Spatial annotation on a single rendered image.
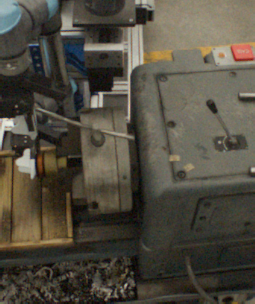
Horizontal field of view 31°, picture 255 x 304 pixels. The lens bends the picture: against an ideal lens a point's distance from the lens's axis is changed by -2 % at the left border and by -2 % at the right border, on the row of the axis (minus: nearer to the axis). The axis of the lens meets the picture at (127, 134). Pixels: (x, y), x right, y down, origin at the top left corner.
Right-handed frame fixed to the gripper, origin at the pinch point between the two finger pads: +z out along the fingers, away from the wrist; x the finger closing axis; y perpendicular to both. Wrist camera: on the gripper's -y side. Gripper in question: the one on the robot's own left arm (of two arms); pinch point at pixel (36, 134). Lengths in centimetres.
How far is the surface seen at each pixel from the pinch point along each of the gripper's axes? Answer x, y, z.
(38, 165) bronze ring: -8.3, 2.6, 18.7
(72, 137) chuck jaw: -12.2, -8.1, 12.4
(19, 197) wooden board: -15.7, 12.7, 40.2
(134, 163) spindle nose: -2.4, -25.0, 15.3
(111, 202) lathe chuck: 4.8, -17.7, 22.7
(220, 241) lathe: 4, -51, 48
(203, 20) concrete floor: -207, -96, 81
